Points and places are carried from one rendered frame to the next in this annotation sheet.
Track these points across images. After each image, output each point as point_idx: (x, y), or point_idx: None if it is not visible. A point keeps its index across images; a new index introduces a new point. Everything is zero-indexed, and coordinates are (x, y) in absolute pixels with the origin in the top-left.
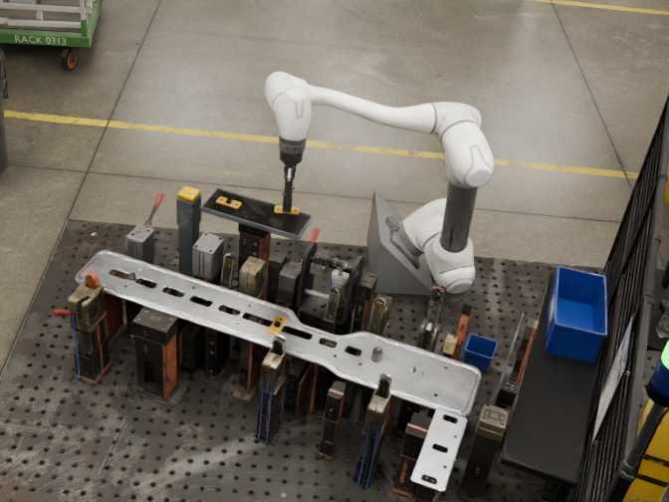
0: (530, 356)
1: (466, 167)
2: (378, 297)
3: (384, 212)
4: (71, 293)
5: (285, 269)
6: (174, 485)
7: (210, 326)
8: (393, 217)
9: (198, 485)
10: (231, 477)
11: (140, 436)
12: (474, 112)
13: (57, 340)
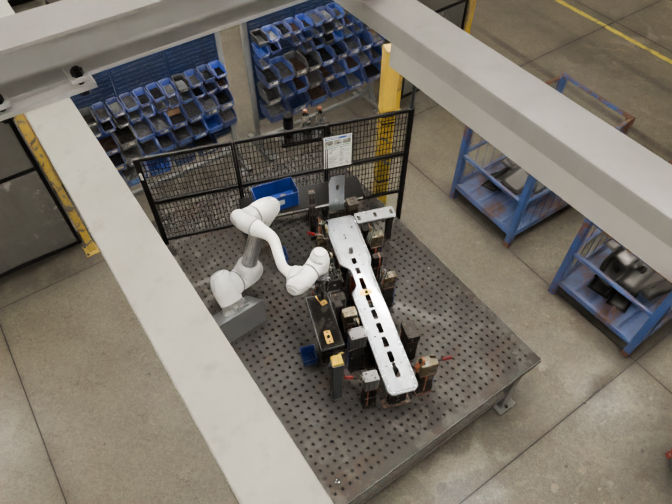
0: (306, 207)
1: (278, 204)
2: (330, 253)
3: (227, 318)
4: (389, 444)
5: (340, 299)
6: (438, 313)
7: (389, 314)
8: (225, 315)
9: (430, 307)
10: (416, 300)
11: (431, 341)
12: (239, 209)
13: (421, 419)
